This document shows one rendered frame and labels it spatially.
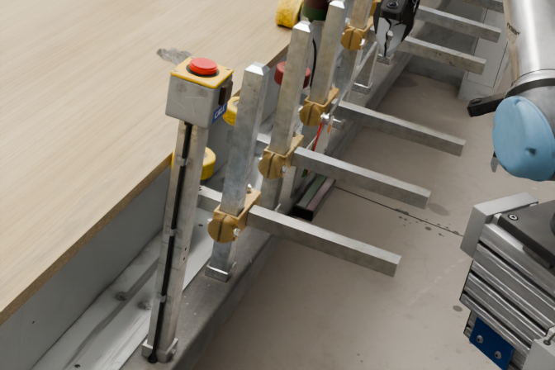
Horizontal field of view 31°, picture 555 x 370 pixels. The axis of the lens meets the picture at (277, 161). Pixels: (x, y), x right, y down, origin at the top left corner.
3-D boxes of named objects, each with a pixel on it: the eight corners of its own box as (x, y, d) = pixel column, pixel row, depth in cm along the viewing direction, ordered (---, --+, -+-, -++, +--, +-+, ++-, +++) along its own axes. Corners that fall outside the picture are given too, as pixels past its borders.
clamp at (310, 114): (335, 107, 230) (339, 88, 227) (318, 130, 218) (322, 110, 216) (313, 101, 231) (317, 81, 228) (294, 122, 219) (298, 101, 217)
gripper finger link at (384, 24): (390, 50, 225) (400, 12, 220) (383, 58, 220) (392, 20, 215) (377, 46, 225) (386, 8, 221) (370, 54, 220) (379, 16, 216)
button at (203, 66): (220, 73, 140) (222, 62, 139) (209, 83, 137) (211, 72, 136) (195, 64, 141) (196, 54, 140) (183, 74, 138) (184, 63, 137)
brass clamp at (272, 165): (302, 156, 209) (307, 135, 206) (281, 183, 197) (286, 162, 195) (276, 147, 210) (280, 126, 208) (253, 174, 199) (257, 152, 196)
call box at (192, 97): (226, 116, 145) (234, 68, 141) (207, 135, 139) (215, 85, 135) (183, 101, 146) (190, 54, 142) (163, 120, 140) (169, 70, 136)
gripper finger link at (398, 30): (403, 54, 224) (413, 16, 220) (396, 62, 219) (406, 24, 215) (390, 50, 225) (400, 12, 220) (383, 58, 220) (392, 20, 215)
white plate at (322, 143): (327, 150, 236) (335, 114, 231) (291, 198, 214) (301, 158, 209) (324, 149, 236) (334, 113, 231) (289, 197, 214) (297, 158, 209)
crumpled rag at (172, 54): (201, 59, 220) (202, 50, 219) (184, 68, 214) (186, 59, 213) (167, 47, 222) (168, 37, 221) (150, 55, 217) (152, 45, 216)
